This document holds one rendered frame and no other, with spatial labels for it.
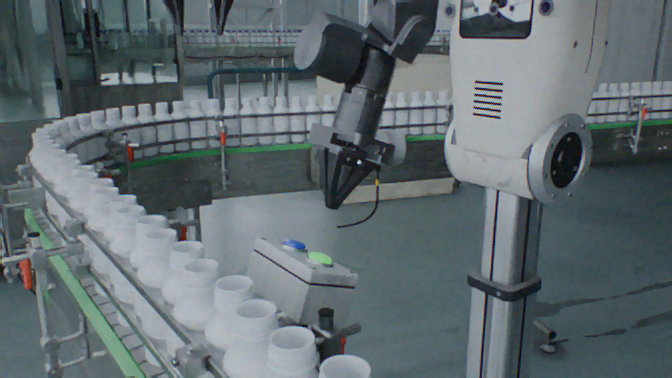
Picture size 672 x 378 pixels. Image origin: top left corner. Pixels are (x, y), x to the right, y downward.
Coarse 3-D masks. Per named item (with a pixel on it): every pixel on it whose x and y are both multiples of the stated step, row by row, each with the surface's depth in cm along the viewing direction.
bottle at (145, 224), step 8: (152, 216) 73; (160, 216) 73; (136, 224) 71; (144, 224) 70; (152, 224) 70; (160, 224) 71; (136, 232) 71; (144, 232) 70; (136, 248) 72; (144, 248) 71; (136, 256) 71; (144, 256) 70; (136, 264) 71; (136, 272) 71; (136, 296) 72; (136, 304) 73; (136, 312) 73; (136, 320) 74
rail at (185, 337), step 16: (48, 192) 107; (64, 208) 96; (96, 240) 80; (112, 256) 74; (128, 272) 69; (144, 288) 64; (160, 304) 61; (128, 320) 72; (176, 320) 57; (144, 336) 67; (160, 352) 64; (208, 368) 51
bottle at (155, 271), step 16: (144, 240) 66; (160, 240) 65; (176, 240) 67; (160, 256) 66; (144, 272) 66; (160, 272) 66; (160, 288) 65; (144, 304) 67; (144, 320) 68; (160, 320) 67; (160, 336) 67
